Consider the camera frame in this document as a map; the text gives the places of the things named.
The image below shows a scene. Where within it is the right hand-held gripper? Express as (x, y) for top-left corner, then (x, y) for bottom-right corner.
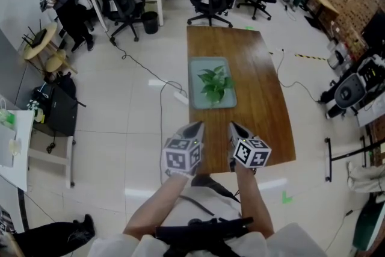
(227, 122), (272, 170)

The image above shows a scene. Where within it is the person's left forearm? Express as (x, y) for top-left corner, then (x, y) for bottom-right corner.
(123, 173), (189, 240)

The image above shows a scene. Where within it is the person's white shirt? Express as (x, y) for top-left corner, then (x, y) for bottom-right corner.
(87, 185), (328, 257)

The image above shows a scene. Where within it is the round wooden side table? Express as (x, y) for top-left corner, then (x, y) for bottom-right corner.
(22, 22), (60, 61)

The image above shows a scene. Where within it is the black display panel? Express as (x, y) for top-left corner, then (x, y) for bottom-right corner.
(362, 8), (385, 52)

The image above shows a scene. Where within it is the silver refrigerator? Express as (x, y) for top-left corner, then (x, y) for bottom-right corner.
(0, 28), (34, 112)

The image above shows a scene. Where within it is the grey-green tray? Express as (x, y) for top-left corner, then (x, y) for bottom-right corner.
(188, 56), (238, 110)

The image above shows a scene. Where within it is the dark green white-rimmed container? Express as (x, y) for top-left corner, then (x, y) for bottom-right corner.
(352, 194), (385, 252)

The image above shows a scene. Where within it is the black waste bin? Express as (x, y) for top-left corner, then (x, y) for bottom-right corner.
(140, 11), (159, 36)

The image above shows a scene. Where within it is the white power strip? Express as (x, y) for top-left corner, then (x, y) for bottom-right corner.
(173, 90), (189, 105)

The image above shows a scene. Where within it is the black cable with power adapter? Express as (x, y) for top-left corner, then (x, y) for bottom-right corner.
(103, 29), (189, 184)

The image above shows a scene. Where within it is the green translucent container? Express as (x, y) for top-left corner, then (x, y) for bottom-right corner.
(0, 108), (16, 130)

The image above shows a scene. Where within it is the small round wooden stool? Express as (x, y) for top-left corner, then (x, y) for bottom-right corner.
(45, 49), (78, 75)

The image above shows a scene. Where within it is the black rack stand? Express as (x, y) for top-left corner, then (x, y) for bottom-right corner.
(324, 126), (385, 183)

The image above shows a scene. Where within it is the person's black chest harness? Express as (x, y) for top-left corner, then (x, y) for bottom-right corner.
(155, 216), (255, 257)

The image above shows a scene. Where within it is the silver metal bucket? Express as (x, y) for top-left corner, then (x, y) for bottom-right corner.
(326, 42), (347, 70)

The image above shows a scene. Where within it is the wooden top standing desk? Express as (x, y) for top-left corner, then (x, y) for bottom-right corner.
(303, 0), (340, 31)

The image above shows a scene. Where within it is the black backpack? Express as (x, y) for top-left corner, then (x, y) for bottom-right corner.
(45, 70), (78, 99)

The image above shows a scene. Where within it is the person's right forearm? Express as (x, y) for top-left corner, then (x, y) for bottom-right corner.
(233, 164), (274, 240)

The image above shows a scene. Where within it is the white flower bunch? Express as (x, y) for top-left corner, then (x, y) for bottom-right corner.
(26, 101), (46, 124)

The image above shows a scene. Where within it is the large black bag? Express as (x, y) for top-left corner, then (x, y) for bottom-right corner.
(31, 84), (87, 137)

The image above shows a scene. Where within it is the green leafy plant sprig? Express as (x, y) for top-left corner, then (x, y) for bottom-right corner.
(197, 65), (235, 106)

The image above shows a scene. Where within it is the black router with antennas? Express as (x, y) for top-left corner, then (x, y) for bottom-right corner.
(22, 18), (49, 49)

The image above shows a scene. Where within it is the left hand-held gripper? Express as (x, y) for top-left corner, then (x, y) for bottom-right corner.
(162, 121), (206, 176)

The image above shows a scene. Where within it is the white table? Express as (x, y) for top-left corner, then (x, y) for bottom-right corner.
(0, 110), (35, 192)

